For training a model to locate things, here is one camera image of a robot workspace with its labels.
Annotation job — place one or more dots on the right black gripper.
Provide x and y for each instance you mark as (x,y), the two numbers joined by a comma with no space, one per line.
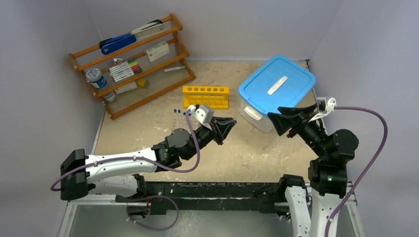
(295,123)

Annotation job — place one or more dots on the small clear jar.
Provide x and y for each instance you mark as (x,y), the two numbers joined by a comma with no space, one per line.
(110,97)

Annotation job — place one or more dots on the blue plastic lid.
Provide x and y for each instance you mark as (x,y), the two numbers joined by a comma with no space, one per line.
(280,82)

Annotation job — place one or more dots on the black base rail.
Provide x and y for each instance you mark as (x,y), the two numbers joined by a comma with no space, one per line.
(266,198)

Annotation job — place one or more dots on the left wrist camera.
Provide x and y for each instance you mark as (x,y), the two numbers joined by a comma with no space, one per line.
(203,114)

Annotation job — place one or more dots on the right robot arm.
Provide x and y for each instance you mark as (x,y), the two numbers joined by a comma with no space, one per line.
(327,173)

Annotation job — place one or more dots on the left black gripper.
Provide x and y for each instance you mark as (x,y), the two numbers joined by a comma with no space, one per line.
(221,127)

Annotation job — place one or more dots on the white green box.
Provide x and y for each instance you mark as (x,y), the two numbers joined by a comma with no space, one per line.
(157,51)

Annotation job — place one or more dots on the small white clip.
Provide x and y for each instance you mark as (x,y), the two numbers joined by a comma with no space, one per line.
(118,60)

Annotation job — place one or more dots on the white plastic bin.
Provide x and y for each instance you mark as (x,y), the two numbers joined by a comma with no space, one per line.
(253,116)

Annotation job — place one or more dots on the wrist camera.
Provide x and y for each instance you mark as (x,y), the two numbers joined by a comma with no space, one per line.
(203,114)
(326,106)

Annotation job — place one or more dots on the white flat box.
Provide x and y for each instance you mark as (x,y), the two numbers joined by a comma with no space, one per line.
(126,88)

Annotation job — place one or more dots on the green white marker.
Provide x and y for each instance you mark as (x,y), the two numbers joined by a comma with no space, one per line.
(174,69)

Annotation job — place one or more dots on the clear tube rack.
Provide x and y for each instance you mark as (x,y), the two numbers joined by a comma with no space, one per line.
(181,122)

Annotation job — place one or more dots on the yellow test tube rack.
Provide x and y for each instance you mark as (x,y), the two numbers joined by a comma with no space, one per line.
(217,97)

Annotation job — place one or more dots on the blue grey stapler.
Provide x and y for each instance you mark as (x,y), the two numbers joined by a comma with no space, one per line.
(111,45)

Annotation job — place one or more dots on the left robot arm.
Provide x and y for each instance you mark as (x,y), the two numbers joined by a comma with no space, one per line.
(119,174)

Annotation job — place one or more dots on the blue lid jar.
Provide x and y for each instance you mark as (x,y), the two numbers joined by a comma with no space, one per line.
(96,78)

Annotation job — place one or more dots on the coloured marker pack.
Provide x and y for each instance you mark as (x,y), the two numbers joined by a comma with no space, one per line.
(125,70)

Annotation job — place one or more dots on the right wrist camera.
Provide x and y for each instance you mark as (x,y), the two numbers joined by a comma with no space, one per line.
(326,106)

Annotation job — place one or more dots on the yellow sponge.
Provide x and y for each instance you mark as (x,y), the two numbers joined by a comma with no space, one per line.
(143,83)

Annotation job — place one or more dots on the wooden shelf rack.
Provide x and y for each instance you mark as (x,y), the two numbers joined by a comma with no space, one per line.
(159,81)

